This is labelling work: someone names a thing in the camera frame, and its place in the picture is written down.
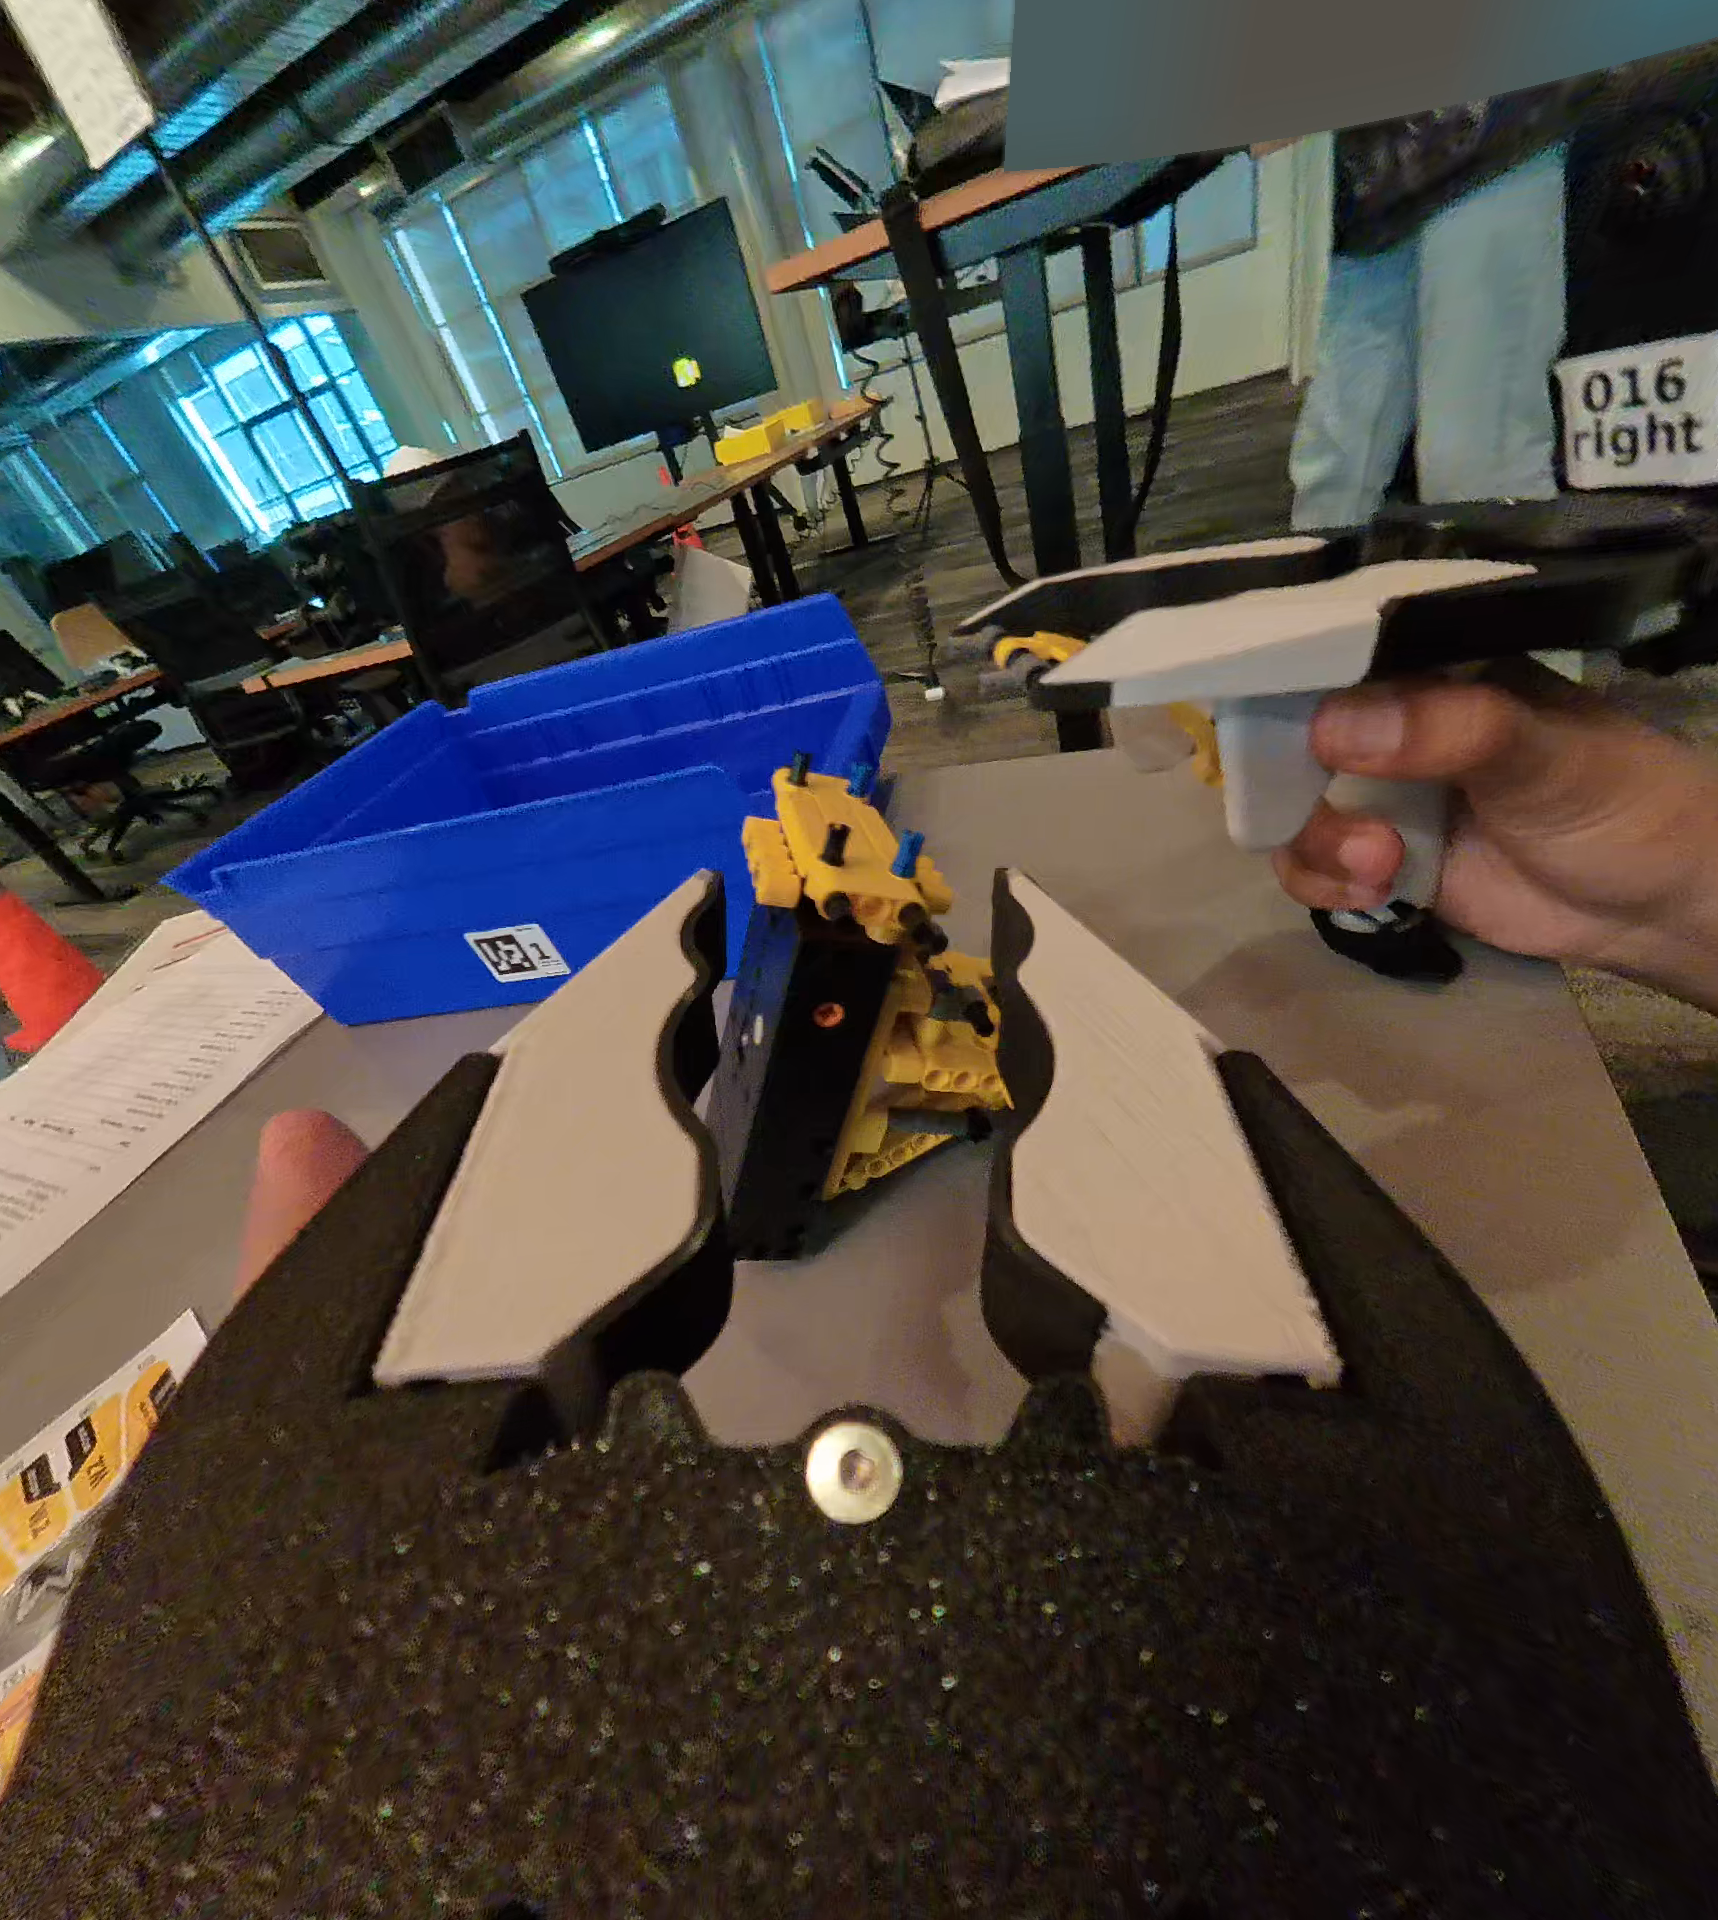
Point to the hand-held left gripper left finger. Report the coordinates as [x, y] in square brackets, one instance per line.
[544, 1200]

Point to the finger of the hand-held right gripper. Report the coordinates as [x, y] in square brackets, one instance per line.
[1249, 638]
[1175, 579]

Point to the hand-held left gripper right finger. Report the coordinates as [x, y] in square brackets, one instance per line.
[1175, 1200]

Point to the yellow brick panel with axle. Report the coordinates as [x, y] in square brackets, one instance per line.
[1201, 742]

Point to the yellow black toy brick model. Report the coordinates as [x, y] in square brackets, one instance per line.
[784, 1111]

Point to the person's left hand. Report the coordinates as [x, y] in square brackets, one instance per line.
[297, 1178]

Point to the person's right hand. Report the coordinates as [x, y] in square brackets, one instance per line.
[1565, 811]

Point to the wooden standing desk black legs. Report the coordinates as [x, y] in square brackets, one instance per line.
[1038, 375]

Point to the blue plastic bin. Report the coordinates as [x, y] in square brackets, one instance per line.
[529, 781]

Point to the yellow plastic bin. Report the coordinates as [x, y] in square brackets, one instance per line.
[763, 434]

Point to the long wooden desk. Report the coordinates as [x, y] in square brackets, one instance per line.
[739, 480]

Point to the printed paper sheets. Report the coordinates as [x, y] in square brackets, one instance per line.
[49, 1141]

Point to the black TV monitor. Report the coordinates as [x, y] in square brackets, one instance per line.
[649, 322]

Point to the orange traffic cone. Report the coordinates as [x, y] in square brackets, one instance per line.
[18, 944]

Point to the yellow printed leaflet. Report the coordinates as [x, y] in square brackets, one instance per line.
[35, 1501]

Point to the black framed screen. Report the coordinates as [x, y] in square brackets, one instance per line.
[476, 554]

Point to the white hanging sign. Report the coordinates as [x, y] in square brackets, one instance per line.
[86, 74]

